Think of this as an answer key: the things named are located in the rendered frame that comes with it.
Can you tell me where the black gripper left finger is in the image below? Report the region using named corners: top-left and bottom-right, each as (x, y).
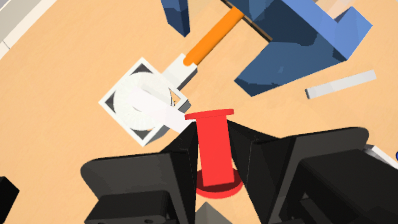
top-left (80, 121), bottom-right (199, 224)

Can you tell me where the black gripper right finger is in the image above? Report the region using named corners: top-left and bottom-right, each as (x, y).
top-left (227, 119), bottom-right (369, 224)

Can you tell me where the grey flat bar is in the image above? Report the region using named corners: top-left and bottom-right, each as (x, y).
top-left (304, 69), bottom-right (377, 100)

